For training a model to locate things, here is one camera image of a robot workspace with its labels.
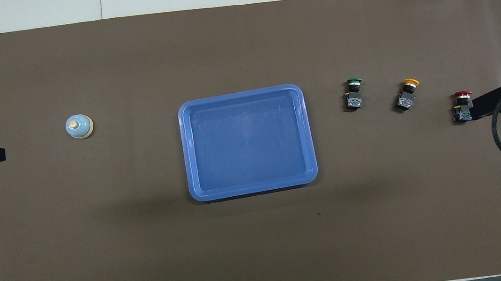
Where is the red push button switch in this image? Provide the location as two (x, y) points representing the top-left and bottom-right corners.
(451, 90), (476, 124)

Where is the blue plastic tray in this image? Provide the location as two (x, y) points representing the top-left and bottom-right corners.
(175, 81), (321, 204)

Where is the brown table mat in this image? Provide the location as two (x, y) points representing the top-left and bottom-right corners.
(0, 0), (501, 281)

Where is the yellow push button switch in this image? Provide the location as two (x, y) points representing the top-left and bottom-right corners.
(391, 78), (423, 113)

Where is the light blue service bell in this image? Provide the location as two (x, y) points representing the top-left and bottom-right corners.
(64, 112), (96, 141)

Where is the green push button switch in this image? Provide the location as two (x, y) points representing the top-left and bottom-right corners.
(343, 77), (366, 111)

